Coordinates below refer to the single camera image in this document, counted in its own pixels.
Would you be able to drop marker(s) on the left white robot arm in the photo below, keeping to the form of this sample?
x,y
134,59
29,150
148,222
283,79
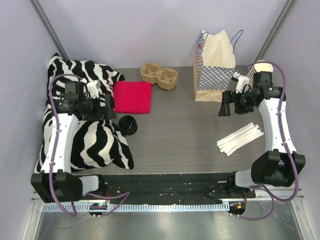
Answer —
x,y
55,181

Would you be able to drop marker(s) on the white wrapped straws pile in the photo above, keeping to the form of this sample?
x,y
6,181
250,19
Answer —
x,y
239,138

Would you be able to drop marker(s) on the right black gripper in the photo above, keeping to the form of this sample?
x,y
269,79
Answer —
x,y
231,102

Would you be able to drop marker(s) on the zebra print pillow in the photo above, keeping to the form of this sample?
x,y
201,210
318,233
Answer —
x,y
96,144

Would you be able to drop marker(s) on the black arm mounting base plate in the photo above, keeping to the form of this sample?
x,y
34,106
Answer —
x,y
175,188

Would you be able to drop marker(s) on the cardboard cup carrier tray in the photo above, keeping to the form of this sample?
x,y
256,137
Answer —
x,y
166,78

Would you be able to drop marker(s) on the white slotted cable duct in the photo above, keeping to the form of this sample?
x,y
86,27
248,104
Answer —
x,y
96,207

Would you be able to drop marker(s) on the stack of black lids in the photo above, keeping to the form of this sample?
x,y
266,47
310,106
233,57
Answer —
x,y
128,125

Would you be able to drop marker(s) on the pink folded cloth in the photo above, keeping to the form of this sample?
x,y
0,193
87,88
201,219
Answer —
x,y
132,97

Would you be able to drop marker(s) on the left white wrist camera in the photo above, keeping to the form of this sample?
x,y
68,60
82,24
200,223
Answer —
x,y
93,89

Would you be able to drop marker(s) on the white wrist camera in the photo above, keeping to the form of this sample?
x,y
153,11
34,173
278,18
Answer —
x,y
93,89
242,85

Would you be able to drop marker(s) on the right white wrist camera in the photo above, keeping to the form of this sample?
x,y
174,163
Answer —
x,y
242,85

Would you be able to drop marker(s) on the stack of paper cups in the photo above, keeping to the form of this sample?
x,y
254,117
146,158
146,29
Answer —
x,y
256,68

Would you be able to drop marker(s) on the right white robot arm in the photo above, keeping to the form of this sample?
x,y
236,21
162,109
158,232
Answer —
x,y
280,164

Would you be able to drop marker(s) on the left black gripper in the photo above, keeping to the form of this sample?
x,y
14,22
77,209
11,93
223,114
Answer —
x,y
105,107

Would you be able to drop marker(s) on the checkered paper takeout bag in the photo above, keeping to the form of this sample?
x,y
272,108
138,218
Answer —
x,y
214,65

